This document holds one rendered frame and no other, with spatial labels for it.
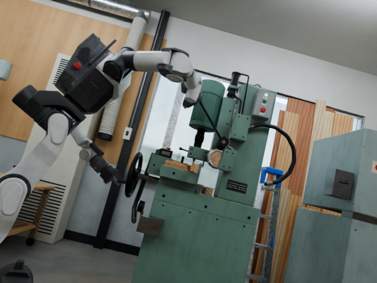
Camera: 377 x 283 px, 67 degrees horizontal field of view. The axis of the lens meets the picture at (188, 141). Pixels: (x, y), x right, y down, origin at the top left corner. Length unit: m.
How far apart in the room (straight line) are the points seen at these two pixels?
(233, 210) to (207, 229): 0.17
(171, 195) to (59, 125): 0.66
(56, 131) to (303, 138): 2.68
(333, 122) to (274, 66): 0.94
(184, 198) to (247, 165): 0.43
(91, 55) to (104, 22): 2.17
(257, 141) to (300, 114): 1.82
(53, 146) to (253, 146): 1.09
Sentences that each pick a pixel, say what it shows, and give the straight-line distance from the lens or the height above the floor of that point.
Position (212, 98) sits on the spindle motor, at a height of 1.39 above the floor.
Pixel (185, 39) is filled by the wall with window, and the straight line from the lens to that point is 3.53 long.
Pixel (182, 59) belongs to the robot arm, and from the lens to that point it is 1.25.
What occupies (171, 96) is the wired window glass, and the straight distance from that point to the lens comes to 3.34.
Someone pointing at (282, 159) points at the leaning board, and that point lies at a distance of 3.25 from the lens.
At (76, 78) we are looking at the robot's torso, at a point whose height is 1.18.
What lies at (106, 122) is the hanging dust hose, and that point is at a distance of 3.05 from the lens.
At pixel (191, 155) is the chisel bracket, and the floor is 1.01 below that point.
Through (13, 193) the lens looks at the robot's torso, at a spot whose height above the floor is 0.61.
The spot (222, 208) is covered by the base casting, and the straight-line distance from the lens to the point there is 1.58.
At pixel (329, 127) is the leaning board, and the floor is 1.87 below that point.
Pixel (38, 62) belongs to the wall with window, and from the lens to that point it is 3.63.
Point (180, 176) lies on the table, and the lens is 1.51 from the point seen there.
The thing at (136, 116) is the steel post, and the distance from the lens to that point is 3.13.
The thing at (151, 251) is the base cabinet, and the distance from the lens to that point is 1.61.
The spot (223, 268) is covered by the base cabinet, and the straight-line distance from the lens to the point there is 1.63.
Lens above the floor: 0.82
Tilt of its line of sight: 9 degrees up
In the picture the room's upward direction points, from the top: 14 degrees clockwise
